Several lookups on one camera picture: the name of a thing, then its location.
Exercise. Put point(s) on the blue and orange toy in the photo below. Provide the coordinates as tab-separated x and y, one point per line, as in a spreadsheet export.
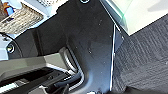
9	8

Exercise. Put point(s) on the wicker basket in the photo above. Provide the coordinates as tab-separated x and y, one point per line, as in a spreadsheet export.
23	20

